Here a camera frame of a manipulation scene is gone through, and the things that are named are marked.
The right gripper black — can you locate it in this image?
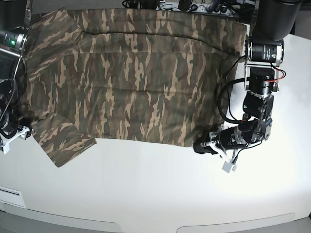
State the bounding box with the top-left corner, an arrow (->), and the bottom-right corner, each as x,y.
0,108 -> 33,139

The white label plate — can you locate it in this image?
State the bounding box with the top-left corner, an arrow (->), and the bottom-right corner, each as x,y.
0,186 -> 26,209

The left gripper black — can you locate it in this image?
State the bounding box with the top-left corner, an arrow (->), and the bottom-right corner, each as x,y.
193,123 -> 264,155

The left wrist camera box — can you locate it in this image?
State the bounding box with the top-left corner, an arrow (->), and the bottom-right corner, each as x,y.
222,161 -> 237,173

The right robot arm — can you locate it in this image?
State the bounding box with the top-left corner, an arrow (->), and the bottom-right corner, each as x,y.
0,0 -> 33,139

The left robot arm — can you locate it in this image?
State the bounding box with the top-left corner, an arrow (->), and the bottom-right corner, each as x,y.
193,0 -> 303,157

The camouflage T-shirt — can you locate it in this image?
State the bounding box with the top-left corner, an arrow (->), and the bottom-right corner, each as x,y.
19,9 -> 247,167

